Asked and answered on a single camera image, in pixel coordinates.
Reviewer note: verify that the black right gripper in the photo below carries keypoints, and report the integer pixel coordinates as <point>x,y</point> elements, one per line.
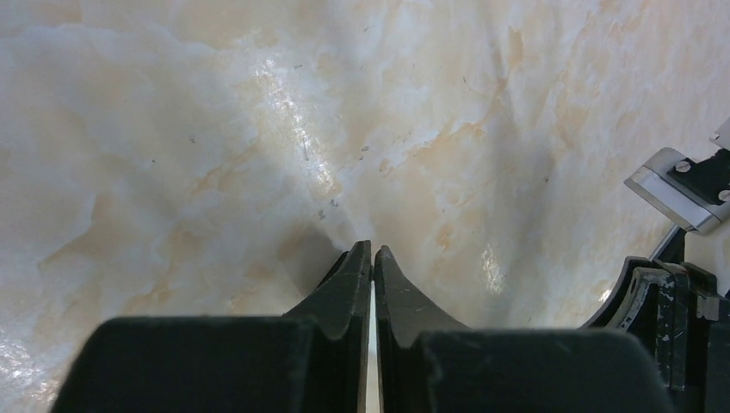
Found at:
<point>681,303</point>

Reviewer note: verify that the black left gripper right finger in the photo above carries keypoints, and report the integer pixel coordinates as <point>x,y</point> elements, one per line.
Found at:
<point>431,362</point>

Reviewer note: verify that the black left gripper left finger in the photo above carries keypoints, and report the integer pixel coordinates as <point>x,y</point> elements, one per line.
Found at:
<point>313,358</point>

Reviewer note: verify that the white battery cover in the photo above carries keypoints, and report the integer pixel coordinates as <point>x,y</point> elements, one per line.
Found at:
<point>372,401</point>

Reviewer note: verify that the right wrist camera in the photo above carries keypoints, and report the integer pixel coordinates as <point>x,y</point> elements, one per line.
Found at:
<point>694,196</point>

